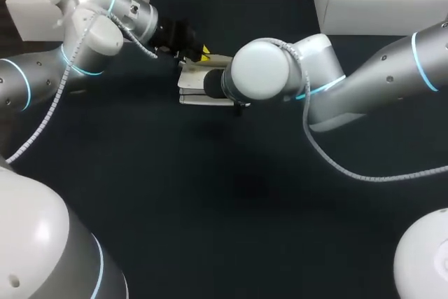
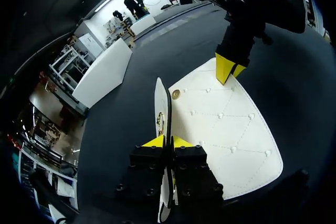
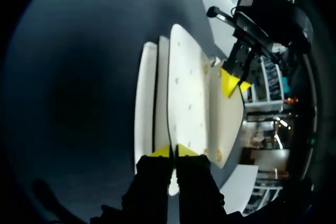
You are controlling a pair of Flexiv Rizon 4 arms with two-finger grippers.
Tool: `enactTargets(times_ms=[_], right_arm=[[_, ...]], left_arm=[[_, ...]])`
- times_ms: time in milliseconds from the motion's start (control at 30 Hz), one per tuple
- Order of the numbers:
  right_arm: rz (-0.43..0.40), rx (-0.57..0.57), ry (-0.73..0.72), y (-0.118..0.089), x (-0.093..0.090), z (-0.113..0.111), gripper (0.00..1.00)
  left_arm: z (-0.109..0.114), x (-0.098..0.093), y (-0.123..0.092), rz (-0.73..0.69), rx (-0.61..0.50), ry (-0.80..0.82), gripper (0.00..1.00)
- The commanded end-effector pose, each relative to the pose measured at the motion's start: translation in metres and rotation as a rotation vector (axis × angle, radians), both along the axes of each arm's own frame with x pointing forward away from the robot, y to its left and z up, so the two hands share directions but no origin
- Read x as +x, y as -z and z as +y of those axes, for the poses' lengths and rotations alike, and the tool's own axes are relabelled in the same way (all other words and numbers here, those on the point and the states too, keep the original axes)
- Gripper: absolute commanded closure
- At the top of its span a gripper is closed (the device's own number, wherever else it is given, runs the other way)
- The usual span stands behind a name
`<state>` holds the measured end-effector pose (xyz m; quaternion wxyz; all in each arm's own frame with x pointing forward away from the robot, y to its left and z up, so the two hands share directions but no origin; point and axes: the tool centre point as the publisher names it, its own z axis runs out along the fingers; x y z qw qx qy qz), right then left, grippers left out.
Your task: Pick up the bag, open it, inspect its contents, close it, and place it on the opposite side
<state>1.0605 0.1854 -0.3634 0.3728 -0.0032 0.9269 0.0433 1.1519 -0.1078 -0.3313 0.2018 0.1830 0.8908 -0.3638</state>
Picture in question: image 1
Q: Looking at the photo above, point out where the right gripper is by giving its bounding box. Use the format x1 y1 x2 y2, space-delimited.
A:
204 69 228 99

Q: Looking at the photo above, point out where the white cable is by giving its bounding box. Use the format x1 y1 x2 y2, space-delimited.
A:
5 11 158 165
271 39 448 181

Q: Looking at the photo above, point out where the white handbag with gold chain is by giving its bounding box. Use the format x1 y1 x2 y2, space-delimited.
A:
176 54 235 106

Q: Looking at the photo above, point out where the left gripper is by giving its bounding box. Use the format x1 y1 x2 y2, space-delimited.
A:
153 18 212 64

